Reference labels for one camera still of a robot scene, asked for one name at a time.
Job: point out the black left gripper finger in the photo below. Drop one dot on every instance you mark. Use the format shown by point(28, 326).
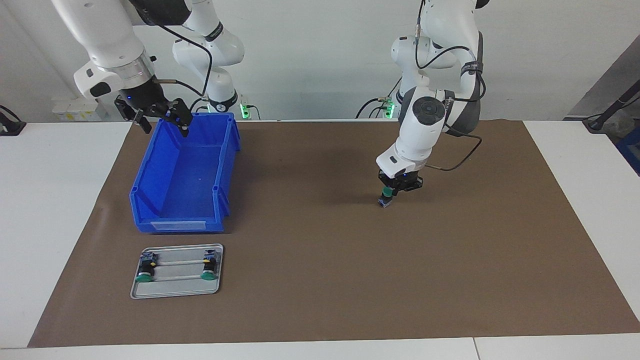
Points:
point(412, 185)
point(387, 182)

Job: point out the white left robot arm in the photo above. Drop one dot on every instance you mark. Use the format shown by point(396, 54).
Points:
point(425, 130)

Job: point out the silver metal tray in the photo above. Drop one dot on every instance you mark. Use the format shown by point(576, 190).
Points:
point(175, 287)

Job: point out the blue plastic storage bin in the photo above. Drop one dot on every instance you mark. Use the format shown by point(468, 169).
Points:
point(185, 190)

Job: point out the black stand pole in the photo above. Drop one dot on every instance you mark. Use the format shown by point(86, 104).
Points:
point(607, 112)

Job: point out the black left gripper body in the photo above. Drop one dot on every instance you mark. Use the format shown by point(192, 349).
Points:
point(402, 176)

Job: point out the brown table mat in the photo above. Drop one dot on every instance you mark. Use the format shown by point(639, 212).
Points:
point(350, 275)

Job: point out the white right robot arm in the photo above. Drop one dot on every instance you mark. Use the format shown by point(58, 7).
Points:
point(100, 30)

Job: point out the blue crate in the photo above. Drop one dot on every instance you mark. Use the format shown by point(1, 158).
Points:
point(632, 147)

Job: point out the green lit base plug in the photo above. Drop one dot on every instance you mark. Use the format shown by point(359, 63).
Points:
point(245, 111)
point(389, 107)

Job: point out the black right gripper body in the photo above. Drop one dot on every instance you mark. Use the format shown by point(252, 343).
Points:
point(145, 97)

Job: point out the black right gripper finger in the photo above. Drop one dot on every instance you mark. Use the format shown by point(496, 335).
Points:
point(180, 112)
point(132, 112)

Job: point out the green push button switch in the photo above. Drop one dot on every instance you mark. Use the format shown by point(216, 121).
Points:
point(146, 267)
point(385, 202)
point(210, 267)

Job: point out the black clamp object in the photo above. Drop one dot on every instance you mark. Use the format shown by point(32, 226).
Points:
point(10, 127)

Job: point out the white box yellow labels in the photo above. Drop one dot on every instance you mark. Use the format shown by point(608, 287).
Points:
point(75, 107)

